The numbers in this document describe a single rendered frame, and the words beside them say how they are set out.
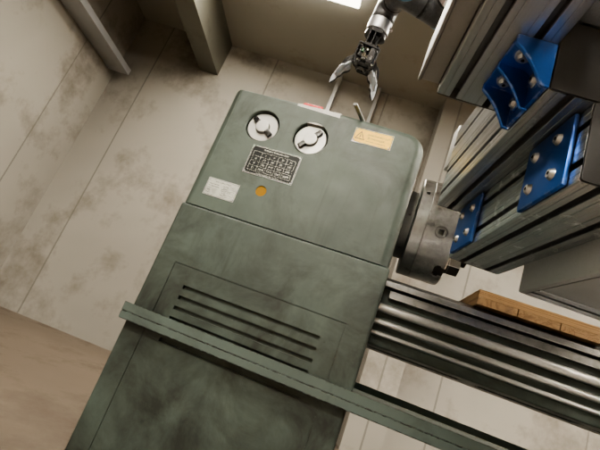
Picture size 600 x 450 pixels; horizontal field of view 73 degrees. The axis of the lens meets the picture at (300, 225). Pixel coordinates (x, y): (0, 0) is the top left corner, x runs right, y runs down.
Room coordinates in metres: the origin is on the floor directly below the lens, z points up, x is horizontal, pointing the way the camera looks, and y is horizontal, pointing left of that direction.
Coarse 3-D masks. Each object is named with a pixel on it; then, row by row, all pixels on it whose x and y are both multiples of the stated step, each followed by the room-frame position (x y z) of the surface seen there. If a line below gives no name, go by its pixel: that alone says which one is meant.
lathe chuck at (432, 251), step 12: (432, 204) 1.07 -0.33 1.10; (432, 216) 1.07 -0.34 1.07; (444, 216) 1.06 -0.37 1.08; (456, 216) 1.05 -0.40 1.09; (432, 228) 1.07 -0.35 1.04; (432, 240) 1.08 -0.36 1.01; (444, 240) 1.07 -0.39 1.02; (420, 252) 1.11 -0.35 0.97; (432, 252) 1.09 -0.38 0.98; (444, 252) 1.08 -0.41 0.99; (420, 264) 1.14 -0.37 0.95; (432, 264) 1.12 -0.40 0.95; (444, 264) 1.10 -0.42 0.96; (408, 276) 1.23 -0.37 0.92; (420, 276) 1.19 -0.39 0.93; (432, 276) 1.16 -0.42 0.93
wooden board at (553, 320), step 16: (480, 304) 1.00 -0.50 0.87; (496, 304) 1.00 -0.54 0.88; (512, 304) 0.99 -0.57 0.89; (528, 304) 0.98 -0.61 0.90; (528, 320) 0.98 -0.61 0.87; (544, 320) 0.97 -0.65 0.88; (560, 320) 0.96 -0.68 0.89; (576, 320) 0.95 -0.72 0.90; (576, 336) 0.95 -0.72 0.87; (592, 336) 0.95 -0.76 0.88
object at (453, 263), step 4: (452, 260) 1.13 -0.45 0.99; (448, 264) 1.12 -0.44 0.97; (452, 264) 1.12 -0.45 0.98; (456, 264) 1.12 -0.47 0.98; (460, 264) 1.12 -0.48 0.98; (464, 264) 1.15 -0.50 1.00; (436, 268) 1.13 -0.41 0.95; (440, 268) 1.12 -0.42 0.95; (448, 268) 1.13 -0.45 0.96; (452, 268) 1.12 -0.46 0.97; (456, 268) 1.12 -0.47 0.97; (460, 268) 1.11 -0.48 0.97; (432, 272) 1.15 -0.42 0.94; (436, 272) 1.15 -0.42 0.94; (440, 272) 1.14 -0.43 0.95; (444, 272) 1.15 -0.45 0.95; (448, 272) 1.14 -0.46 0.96; (452, 272) 1.14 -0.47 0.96; (456, 272) 1.13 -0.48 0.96
